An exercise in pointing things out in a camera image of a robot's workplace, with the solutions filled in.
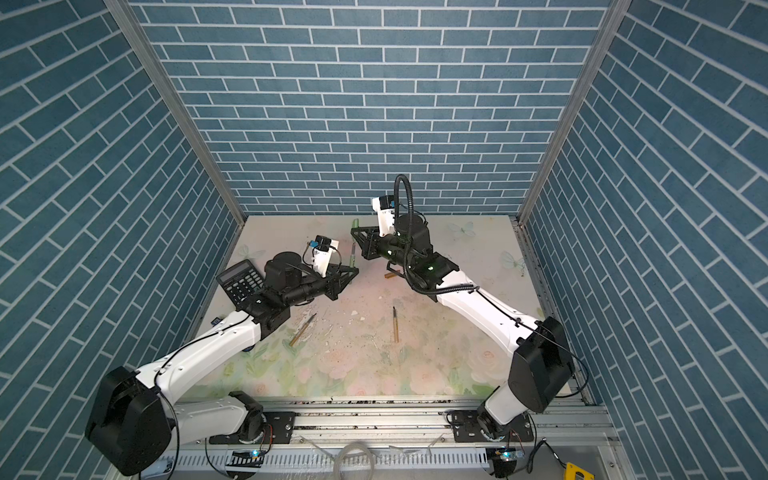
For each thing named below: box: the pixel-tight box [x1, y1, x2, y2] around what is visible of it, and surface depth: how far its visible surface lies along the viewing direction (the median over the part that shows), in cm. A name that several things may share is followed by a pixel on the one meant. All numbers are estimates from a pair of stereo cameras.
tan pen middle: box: [392, 306, 399, 343], surface depth 93 cm
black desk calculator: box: [216, 259, 264, 310], surface depth 101 cm
